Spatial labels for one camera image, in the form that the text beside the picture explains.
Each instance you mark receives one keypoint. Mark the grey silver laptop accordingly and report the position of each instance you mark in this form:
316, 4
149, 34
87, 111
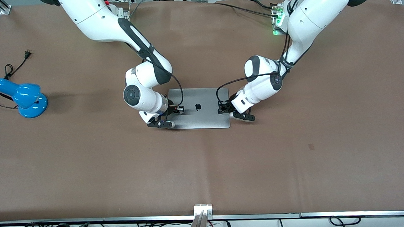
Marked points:
205, 118

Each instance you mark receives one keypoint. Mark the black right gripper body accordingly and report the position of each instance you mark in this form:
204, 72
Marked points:
172, 110

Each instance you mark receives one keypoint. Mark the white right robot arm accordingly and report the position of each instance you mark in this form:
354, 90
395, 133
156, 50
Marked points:
92, 22

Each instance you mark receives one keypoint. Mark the small brown tape patch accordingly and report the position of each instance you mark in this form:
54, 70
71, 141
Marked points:
311, 146

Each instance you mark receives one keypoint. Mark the aluminium camera mount pole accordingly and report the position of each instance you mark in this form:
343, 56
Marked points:
201, 219

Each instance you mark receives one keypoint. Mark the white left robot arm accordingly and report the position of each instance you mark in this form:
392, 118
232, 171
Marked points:
320, 12

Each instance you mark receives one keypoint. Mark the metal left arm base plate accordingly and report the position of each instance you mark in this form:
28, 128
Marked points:
275, 25

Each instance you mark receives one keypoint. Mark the aluminium table edge rail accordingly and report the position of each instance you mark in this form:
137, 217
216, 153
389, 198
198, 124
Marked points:
142, 219

